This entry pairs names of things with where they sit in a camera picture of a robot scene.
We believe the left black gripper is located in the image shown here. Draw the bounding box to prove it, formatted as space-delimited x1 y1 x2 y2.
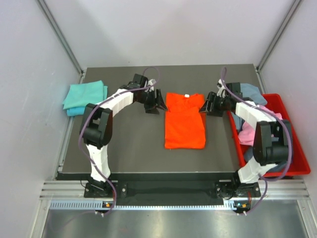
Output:
136 88 167 115

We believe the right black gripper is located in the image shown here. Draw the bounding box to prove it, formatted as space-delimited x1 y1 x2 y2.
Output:
199 92 230 118

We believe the orange t shirt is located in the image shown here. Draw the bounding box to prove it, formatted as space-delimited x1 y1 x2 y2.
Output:
164 93 206 149

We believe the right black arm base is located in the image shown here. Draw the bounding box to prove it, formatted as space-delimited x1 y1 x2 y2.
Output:
215 172 261 200

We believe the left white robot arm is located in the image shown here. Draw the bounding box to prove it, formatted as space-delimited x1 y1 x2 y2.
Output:
80 74 168 197

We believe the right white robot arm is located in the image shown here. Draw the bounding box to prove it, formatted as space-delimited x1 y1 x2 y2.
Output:
199 80 293 196

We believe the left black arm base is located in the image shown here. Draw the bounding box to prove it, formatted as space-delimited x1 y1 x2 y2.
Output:
84 181 127 199

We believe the pink t shirt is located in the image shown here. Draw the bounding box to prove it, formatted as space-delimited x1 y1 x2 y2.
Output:
236 103 282 146

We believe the folded teal t shirt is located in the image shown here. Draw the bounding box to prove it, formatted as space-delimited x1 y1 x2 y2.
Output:
62 80 107 110

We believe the red plastic bin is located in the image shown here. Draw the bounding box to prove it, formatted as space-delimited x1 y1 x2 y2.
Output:
226 93 311 177

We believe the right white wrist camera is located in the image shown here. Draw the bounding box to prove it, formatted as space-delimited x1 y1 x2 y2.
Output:
216 79 226 98

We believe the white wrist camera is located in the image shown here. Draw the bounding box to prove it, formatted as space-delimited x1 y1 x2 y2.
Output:
145 79 156 92
216 79 226 98

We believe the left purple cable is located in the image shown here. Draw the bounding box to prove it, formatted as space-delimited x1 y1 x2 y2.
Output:
78 66 160 216

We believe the purple cable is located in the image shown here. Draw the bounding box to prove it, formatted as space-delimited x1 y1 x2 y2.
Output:
220 67 293 216
78 66 160 216

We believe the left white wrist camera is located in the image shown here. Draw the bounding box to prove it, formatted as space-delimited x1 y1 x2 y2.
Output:
145 79 156 92

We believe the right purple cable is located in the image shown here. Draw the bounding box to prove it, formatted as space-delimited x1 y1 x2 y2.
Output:
220 67 293 216

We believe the slotted grey cable duct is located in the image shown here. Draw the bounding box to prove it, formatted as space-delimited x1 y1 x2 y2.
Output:
49 199 251 211

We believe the aluminium frame rail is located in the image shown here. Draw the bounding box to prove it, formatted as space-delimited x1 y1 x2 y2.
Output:
40 179 310 200

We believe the right corner aluminium post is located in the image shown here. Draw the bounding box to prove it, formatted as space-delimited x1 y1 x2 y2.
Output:
256 0 303 73

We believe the corner aluminium post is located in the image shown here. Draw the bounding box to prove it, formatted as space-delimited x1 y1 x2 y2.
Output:
35 0 84 75
256 0 303 73

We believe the left corner aluminium post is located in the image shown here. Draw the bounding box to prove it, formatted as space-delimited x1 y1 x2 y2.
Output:
35 0 84 75

